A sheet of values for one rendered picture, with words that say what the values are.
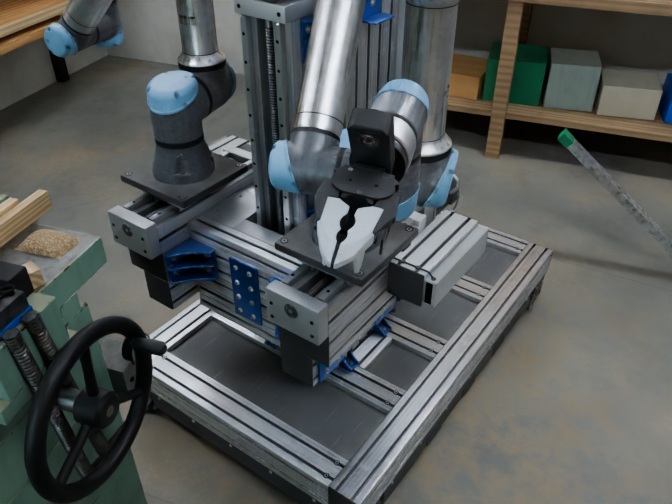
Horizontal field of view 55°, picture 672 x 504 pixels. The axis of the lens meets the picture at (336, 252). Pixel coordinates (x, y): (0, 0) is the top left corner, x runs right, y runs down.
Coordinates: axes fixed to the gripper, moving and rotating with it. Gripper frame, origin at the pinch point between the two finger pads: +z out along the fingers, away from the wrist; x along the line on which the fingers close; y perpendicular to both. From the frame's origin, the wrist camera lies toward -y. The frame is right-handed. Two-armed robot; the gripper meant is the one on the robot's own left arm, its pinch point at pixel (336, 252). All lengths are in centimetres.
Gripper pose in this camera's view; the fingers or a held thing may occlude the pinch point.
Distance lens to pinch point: 64.4
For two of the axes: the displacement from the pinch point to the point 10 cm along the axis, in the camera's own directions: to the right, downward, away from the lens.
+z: -2.8, 6.5, -7.1
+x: -9.6, -2.4, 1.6
